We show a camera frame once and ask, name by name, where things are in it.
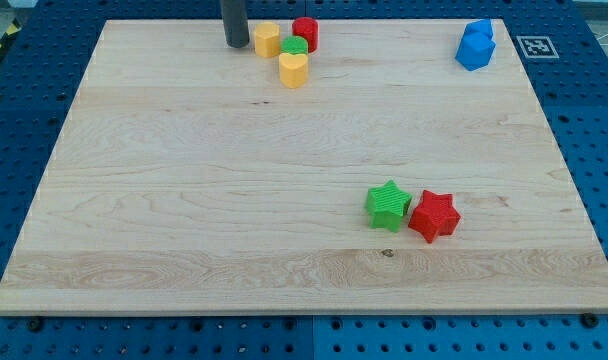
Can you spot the green star block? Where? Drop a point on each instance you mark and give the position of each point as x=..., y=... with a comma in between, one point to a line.
x=387, y=205

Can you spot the red star block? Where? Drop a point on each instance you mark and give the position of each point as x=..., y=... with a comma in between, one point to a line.
x=434, y=216

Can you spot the wooden board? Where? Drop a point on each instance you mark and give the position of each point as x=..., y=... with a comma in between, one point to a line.
x=188, y=180

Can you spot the yellow heart block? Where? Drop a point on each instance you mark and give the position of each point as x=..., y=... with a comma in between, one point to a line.
x=293, y=69

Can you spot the green cylinder block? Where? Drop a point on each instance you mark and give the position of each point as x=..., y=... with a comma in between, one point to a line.
x=295, y=45

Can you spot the yellow hexagon block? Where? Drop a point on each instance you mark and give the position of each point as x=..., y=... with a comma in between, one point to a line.
x=267, y=39

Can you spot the red cylinder block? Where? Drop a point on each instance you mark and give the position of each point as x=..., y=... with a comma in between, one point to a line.
x=307, y=28

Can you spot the blue block front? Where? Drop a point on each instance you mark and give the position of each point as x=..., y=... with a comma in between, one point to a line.
x=475, y=51

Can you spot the blue block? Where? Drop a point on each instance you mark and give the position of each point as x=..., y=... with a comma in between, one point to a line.
x=482, y=26
x=475, y=51

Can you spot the blue block rear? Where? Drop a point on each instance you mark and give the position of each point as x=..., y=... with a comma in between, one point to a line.
x=482, y=26

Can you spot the white fiducial marker tag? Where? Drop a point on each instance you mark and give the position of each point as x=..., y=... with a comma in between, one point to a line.
x=537, y=47

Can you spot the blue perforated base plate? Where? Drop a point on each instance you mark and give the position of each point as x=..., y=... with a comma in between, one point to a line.
x=41, y=71

